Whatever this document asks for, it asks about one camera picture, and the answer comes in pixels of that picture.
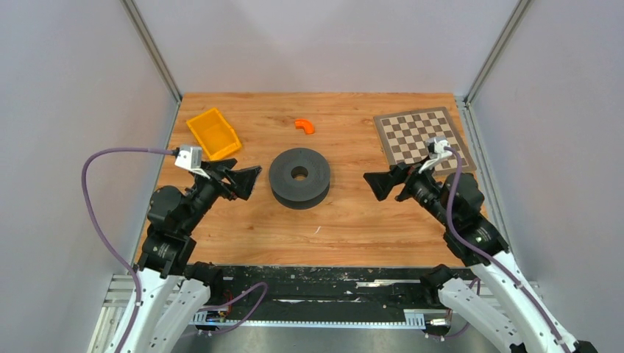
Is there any wooden chessboard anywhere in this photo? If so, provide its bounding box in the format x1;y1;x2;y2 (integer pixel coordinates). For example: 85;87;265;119
373;107;477;172

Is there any black cable spool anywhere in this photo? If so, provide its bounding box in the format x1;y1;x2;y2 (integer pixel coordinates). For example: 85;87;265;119
269;148;331;210

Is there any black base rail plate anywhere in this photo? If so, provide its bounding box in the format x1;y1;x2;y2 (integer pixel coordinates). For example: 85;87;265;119
182;264;449;326

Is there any aluminium frame post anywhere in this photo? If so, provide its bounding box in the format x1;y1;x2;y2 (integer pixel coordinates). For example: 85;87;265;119
120;0;182;105
464;0;533;106

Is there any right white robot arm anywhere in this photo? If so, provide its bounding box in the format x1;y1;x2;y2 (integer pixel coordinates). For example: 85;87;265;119
364;163;597;352

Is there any orange curved plastic piece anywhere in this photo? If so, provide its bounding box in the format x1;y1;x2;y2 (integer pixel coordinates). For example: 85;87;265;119
294;118;316;135

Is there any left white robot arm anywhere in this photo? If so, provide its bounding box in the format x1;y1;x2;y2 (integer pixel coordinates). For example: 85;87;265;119
107;151;262;352

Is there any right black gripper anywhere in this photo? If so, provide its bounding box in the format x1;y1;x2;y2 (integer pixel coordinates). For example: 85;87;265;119
361;156;452;227

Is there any right aluminium frame post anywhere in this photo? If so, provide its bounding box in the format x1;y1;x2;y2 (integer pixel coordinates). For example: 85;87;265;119
464;0;533;106

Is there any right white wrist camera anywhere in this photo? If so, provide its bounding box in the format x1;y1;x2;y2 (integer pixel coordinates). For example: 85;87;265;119
418;136;453;174

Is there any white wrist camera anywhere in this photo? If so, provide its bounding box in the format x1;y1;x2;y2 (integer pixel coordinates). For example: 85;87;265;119
418;136;453;174
174;145;210;179

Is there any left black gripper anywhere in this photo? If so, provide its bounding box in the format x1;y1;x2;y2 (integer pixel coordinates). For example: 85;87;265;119
180;158;261;234

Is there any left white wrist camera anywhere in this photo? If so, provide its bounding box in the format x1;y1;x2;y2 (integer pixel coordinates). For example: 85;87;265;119
174;145;210;179

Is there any left aluminium frame post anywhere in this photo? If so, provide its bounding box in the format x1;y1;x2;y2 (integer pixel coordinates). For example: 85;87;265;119
120;0;182;105

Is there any yellow plastic bin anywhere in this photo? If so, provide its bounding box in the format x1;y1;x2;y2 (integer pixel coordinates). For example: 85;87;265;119
186;107;242;160

